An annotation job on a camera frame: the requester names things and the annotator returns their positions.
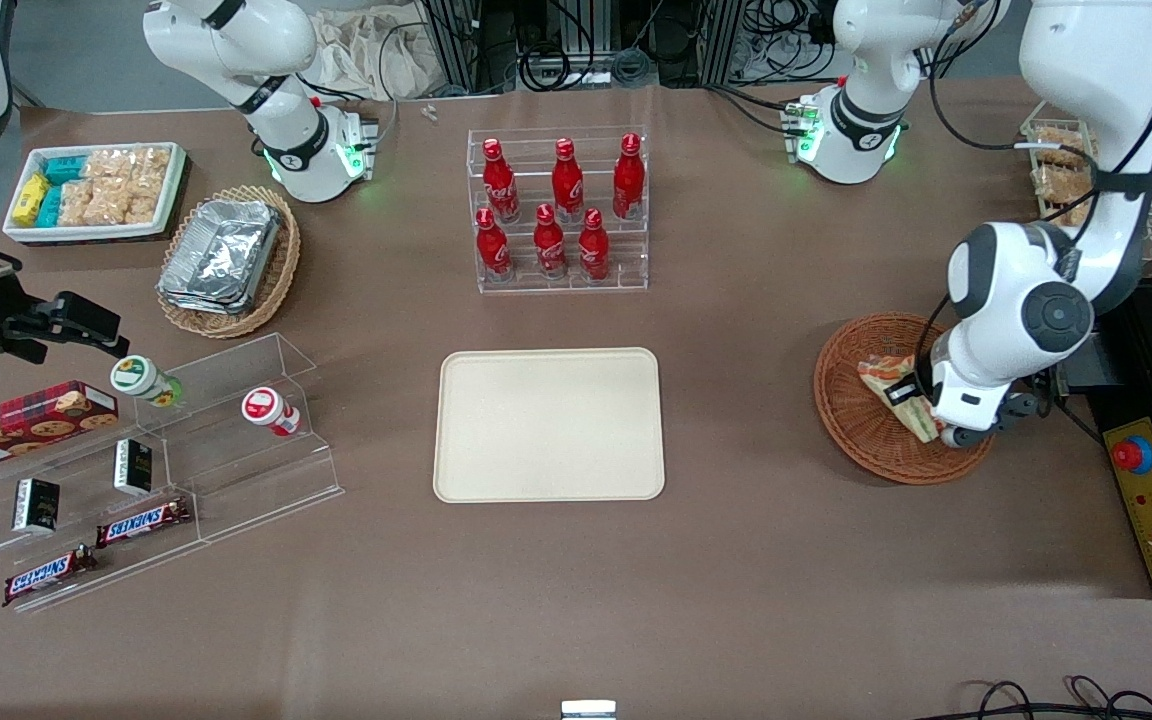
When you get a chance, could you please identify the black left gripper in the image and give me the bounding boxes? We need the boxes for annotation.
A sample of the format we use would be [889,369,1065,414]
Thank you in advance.
[886,325,937,408]

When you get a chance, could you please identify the triangular sandwich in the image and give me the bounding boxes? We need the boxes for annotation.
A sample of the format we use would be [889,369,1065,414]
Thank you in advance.
[858,355,942,444]

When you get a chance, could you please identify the brown wicker basket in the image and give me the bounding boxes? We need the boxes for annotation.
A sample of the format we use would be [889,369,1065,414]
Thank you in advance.
[813,313,997,486]

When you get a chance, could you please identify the white rectangular snack tray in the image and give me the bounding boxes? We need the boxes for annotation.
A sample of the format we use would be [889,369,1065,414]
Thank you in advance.
[3,142,187,244]

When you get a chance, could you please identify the light oval wicker basket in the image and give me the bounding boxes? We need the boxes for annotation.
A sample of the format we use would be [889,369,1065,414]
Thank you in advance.
[156,185,302,339]

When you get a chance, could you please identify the cream plastic tray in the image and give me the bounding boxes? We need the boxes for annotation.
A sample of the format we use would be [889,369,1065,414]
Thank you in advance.
[433,347,666,503]

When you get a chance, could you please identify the green lid drink bottle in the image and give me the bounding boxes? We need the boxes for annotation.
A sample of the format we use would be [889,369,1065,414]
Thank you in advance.
[110,355,183,408]

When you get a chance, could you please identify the red cookie box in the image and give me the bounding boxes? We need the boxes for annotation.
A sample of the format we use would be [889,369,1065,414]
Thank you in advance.
[0,380,120,477]

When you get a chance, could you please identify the clear rice cracker bag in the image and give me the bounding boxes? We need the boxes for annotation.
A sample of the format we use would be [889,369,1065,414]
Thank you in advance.
[58,180,102,227]
[86,150,137,191]
[96,185,137,226]
[131,148,172,226]

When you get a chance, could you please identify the yellow snack packet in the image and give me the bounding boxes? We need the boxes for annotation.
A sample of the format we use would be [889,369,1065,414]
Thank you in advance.
[12,173,50,227]

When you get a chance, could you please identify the small black box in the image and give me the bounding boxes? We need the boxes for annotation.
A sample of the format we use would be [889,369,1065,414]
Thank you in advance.
[12,478,61,534]
[114,438,154,498]

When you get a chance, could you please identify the grey metal box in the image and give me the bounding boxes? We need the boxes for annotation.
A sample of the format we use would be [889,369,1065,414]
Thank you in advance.
[1056,335,1115,396]

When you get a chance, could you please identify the stacked aluminium foil containers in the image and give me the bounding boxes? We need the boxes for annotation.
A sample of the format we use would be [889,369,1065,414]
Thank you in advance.
[158,199,282,316]

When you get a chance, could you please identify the Snickers chocolate bar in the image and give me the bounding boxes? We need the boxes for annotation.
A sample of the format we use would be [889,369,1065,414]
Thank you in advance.
[3,545,99,608]
[96,497,193,549]

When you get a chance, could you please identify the red lid drink bottle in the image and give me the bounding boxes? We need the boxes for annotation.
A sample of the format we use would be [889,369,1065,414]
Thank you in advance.
[241,386,302,438]

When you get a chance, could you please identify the clear acrylic tiered shelf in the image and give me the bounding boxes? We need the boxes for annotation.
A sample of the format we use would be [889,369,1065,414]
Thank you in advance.
[0,332,345,614]

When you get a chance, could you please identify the black equipment base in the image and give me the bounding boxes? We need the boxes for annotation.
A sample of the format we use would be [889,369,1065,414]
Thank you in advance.
[1086,278,1152,601]

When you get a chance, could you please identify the red cola bottle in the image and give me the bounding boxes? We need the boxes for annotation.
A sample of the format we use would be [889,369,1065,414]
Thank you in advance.
[475,207,514,283]
[482,138,521,223]
[612,133,646,221]
[533,204,569,280]
[577,208,611,282]
[551,138,585,223]

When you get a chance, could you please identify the clear acrylic bottle rack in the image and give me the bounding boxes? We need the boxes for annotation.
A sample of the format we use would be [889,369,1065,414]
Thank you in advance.
[466,127,650,294]

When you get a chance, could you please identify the beige cloth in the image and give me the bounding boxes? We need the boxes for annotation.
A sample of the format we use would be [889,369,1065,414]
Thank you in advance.
[311,8,437,101]

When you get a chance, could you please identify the black table cable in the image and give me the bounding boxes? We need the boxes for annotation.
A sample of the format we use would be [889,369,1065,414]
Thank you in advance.
[1041,372,1105,443]

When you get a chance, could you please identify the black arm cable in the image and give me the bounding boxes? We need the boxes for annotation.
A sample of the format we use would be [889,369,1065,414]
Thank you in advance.
[926,0,1152,331]

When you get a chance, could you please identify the black floor cables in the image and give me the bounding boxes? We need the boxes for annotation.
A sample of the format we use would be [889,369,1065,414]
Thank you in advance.
[911,677,1152,720]

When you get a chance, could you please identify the black base cables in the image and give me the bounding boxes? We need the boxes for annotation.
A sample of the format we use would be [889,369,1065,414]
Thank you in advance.
[706,85,807,136]

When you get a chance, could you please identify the aluminium frame rack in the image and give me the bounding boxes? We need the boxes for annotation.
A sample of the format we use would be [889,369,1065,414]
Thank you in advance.
[416,0,837,96]

